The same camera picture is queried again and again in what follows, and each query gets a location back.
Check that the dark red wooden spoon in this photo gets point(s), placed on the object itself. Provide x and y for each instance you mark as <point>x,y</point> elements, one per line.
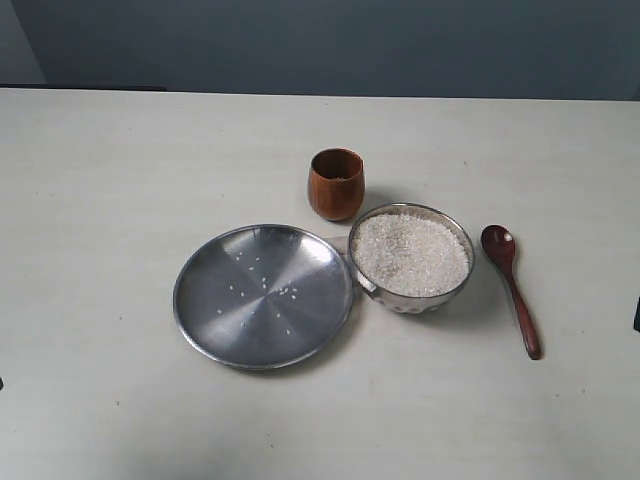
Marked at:
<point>500,247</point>

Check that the steel bowl of rice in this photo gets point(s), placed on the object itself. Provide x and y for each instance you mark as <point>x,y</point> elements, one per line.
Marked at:
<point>410,258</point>

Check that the clear tape on table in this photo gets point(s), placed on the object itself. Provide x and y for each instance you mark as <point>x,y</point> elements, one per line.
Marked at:
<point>340,244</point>

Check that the brown wooden cup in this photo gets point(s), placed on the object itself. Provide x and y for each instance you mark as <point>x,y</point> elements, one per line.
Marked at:
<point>336,184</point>

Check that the round steel plate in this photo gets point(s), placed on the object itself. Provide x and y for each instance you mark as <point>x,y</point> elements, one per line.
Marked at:
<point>263,297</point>

